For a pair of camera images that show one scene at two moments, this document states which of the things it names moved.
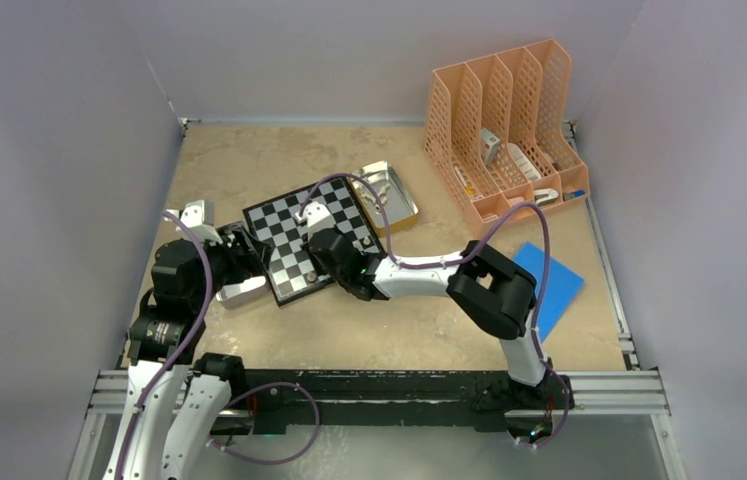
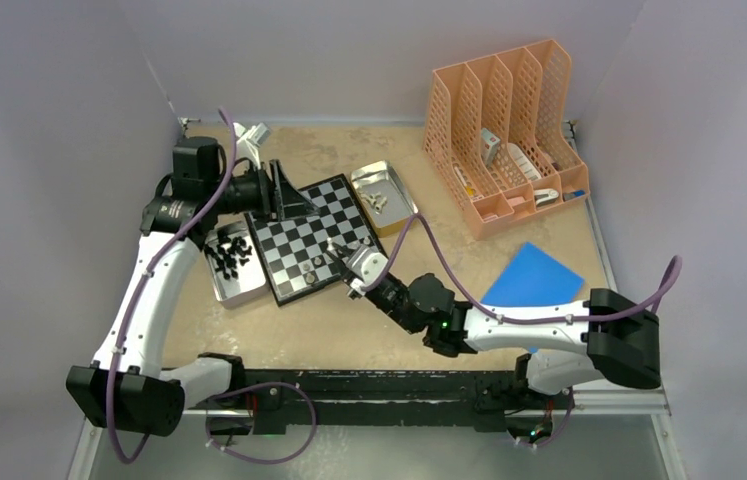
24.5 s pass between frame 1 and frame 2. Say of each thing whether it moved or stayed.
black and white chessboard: stayed
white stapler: stayed
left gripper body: moved
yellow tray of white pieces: stayed
